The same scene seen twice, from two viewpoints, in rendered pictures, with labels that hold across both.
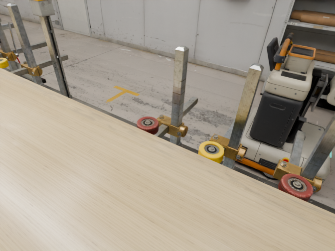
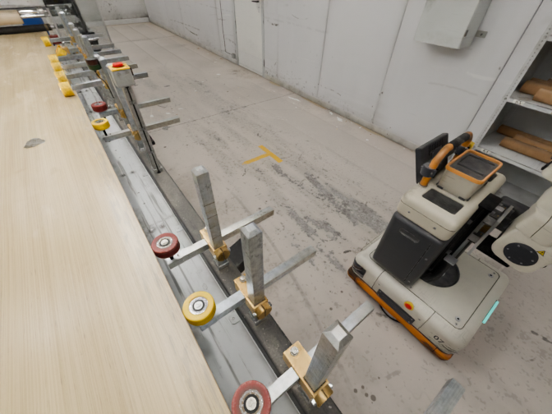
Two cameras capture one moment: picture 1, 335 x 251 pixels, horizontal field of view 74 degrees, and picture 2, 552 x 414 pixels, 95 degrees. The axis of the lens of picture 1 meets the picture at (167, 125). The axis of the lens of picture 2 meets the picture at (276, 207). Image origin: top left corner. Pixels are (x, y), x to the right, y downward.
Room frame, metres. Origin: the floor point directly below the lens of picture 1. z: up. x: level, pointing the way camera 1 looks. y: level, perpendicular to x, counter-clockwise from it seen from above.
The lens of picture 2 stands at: (0.33, -0.43, 1.54)
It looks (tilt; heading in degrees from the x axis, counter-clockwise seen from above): 44 degrees down; 22
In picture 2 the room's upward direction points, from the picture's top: 1 degrees clockwise
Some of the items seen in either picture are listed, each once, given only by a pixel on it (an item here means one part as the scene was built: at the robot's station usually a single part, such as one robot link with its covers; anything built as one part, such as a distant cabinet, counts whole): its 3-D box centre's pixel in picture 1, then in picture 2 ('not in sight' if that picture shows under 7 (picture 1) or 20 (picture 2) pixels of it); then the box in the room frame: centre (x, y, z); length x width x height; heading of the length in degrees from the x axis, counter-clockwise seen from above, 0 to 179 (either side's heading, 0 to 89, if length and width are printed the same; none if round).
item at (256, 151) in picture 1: (280, 143); (423, 275); (1.45, -0.97, 0.16); 0.67 x 0.64 x 0.25; 61
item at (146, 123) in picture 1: (147, 133); (168, 251); (0.65, 0.07, 0.85); 0.08 x 0.08 x 0.11
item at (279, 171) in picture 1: (296, 176); (306, 373); (0.52, -0.45, 0.81); 0.14 x 0.06 x 0.05; 60
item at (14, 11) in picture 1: (27, 50); (128, 112); (1.26, 0.83, 0.93); 0.04 x 0.04 x 0.48; 60
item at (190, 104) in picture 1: (173, 120); (224, 234); (0.82, -0.03, 0.80); 0.43 x 0.03 x 0.04; 150
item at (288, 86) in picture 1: (287, 96); (442, 220); (1.50, -0.89, 0.59); 0.55 x 0.34 x 0.83; 151
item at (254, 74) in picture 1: (238, 129); (255, 285); (0.63, -0.25, 0.91); 0.04 x 0.04 x 0.48; 60
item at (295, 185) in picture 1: (290, 195); (252, 407); (0.40, -0.36, 0.85); 0.08 x 0.08 x 0.11
